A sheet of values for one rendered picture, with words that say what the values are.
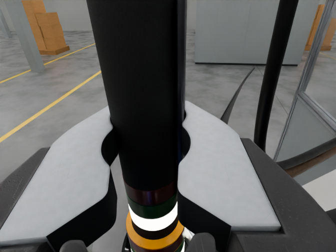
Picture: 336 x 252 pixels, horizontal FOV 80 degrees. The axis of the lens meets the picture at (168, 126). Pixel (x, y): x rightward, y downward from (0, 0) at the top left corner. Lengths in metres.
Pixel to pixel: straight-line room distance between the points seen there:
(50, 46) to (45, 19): 0.84
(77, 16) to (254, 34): 10.91
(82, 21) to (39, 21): 6.13
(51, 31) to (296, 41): 7.18
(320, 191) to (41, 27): 8.31
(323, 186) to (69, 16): 14.51
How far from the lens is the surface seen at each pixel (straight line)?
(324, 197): 0.54
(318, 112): 1.39
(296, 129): 1.60
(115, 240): 1.81
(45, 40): 8.41
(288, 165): 0.25
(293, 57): 6.04
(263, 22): 5.68
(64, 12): 14.77
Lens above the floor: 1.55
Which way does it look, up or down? 32 degrees down
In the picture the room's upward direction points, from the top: 2 degrees counter-clockwise
